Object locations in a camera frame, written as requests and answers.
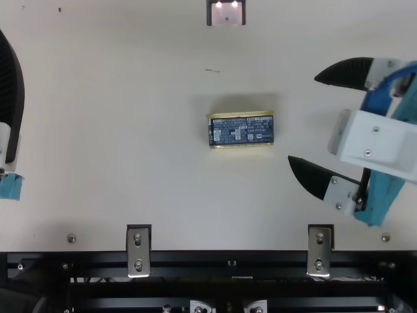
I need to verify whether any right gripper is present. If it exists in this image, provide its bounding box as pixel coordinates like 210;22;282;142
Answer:
287;76;417;228

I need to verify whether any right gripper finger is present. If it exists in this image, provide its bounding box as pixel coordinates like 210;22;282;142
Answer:
313;57;401;93

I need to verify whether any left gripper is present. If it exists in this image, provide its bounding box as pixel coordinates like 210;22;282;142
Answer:
0;29;26;201

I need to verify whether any rectangular tin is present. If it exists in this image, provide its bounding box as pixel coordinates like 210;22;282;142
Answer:
205;110;276;150

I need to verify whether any small square scanner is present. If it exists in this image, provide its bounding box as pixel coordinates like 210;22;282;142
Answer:
206;0;247;27

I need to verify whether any blue cable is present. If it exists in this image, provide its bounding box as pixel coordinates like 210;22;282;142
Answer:
360;60;417;117

